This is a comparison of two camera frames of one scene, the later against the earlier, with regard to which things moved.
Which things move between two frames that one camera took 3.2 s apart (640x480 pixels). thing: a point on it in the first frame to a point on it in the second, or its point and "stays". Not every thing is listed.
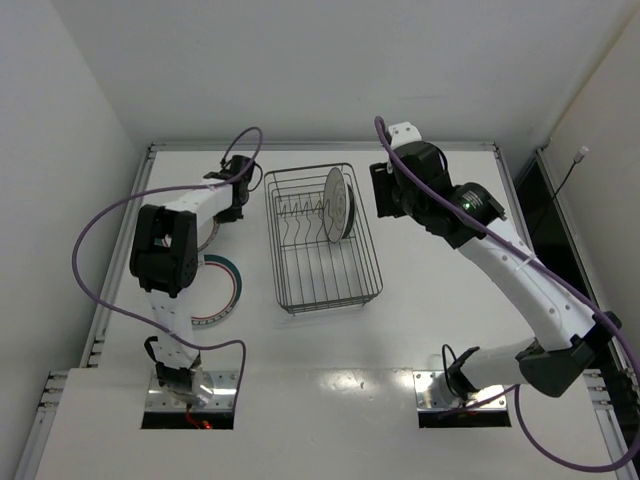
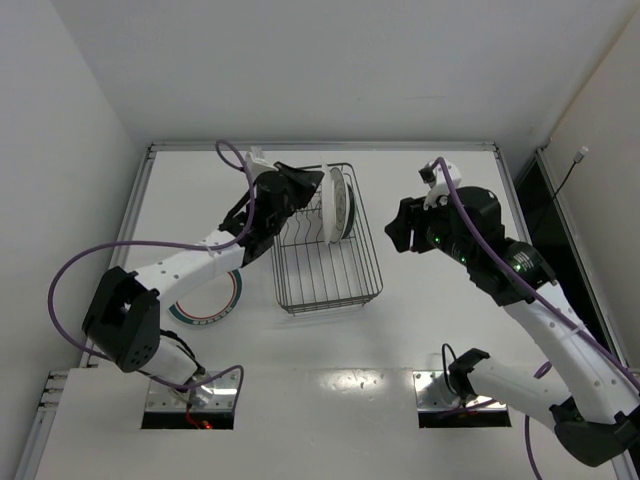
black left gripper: x=230 y=213 to x=288 y=183
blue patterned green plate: x=351 y=212 stays
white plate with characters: x=336 y=205 stays
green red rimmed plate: x=206 y=232 to x=327 y=204
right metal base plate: x=424 y=402 stays
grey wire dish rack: x=314 y=272 stays
